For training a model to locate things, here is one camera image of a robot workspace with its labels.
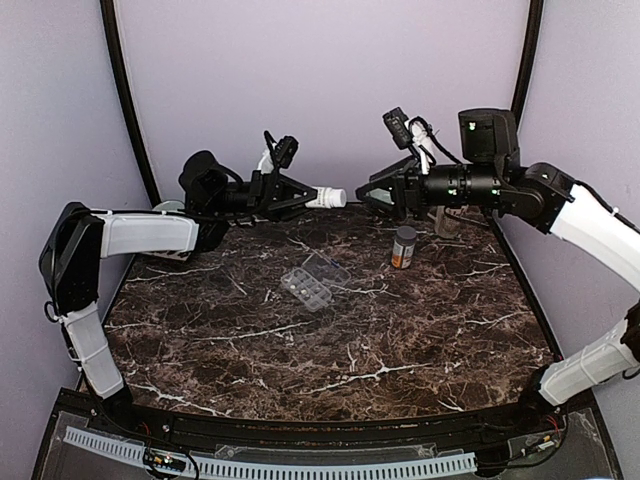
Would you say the pale green ceramic bowl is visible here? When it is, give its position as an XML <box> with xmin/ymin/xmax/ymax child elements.
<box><xmin>153</xmin><ymin>200</ymin><xmax>184</xmax><ymax>211</ymax></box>

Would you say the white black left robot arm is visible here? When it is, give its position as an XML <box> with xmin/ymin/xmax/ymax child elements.
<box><xmin>38</xmin><ymin>150</ymin><xmax>318</xmax><ymax>436</ymax></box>

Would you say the black corner post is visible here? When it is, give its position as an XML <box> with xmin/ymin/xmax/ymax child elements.
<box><xmin>511</xmin><ymin>0</ymin><xmax>544</xmax><ymax>125</ymax></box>
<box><xmin>99</xmin><ymin>0</ymin><xmax>161</xmax><ymax>206</ymax></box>

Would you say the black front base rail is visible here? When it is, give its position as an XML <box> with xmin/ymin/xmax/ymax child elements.
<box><xmin>49</xmin><ymin>387</ymin><xmax>596</xmax><ymax>451</ymax></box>

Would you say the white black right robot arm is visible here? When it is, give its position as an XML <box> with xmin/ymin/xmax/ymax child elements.
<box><xmin>356</xmin><ymin>106</ymin><xmax>639</xmax><ymax>291</ymax></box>

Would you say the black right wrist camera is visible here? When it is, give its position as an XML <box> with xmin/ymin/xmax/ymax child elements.
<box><xmin>382</xmin><ymin>107</ymin><xmax>413</xmax><ymax>150</ymax></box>

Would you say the clear plastic pill organizer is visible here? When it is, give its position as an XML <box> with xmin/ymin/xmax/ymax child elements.
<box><xmin>280</xmin><ymin>253</ymin><xmax>351</xmax><ymax>312</ymax></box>

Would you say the black left corner post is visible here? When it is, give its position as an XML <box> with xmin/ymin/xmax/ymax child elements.
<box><xmin>99</xmin><ymin>0</ymin><xmax>161</xmax><ymax>206</ymax></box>

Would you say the floral patterned cloth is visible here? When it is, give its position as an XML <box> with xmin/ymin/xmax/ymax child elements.
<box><xmin>142</xmin><ymin>250</ymin><xmax>193</xmax><ymax>262</ymax></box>

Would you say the cream floral ceramic mug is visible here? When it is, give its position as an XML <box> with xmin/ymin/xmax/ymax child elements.
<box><xmin>434</xmin><ymin>206</ymin><xmax>464</xmax><ymax>239</ymax></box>

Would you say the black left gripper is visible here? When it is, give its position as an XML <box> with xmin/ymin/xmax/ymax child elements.
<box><xmin>210</xmin><ymin>169</ymin><xmax>324</xmax><ymax>221</ymax></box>

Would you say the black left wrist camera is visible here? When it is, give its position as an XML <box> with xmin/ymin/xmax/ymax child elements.
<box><xmin>260</xmin><ymin>130</ymin><xmax>299</xmax><ymax>173</ymax></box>

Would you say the black right corner post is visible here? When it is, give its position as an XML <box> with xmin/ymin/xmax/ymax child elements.
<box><xmin>511</xmin><ymin>0</ymin><xmax>544</xmax><ymax>125</ymax></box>

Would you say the small white pill bottle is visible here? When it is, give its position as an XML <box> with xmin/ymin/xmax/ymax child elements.
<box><xmin>305</xmin><ymin>186</ymin><xmax>347</xmax><ymax>209</ymax></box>

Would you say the orange pill bottle grey cap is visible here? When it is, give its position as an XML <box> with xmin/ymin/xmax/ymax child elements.
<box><xmin>391</xmin><ymin>225</ymin><xmax>417</xmax><ymax>269</ymax></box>

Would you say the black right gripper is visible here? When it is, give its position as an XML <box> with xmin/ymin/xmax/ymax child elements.
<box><xmin>356</xmin><ymin>154</ymin><xmax>505</xmax><ymax>220</ymax></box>

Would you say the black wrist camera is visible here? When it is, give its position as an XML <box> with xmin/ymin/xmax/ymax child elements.
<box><xmin>382</xmin><ymin>107</ymin><xmax>413</xmax><ymax>150</ymax></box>
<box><xmin>260</xmin><ymin>130</ymin><xmax>299</xmax><ymax>173</ymax></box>

